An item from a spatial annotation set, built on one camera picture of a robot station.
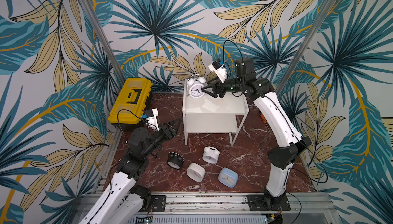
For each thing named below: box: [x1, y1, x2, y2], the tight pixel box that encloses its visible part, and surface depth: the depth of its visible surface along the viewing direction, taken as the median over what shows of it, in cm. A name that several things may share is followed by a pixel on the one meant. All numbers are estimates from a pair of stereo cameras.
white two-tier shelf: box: [182, 78, 250, 146], surface depth 73 cm
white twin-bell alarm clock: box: [186, 76, 207, 98], surface depth 69 cm
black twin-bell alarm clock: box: [167, 152, 184, 170], surface depth 82 cm
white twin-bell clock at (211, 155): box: [202, 146, 221, 164], surface depth 84 cm
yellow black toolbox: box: [107, 77, 153, 131], surface depth 96 cm
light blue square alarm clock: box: [217, 167, 239, 189], surface depth 78 cm
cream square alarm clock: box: [186, 162, 206, 183], surface depth 78 cm
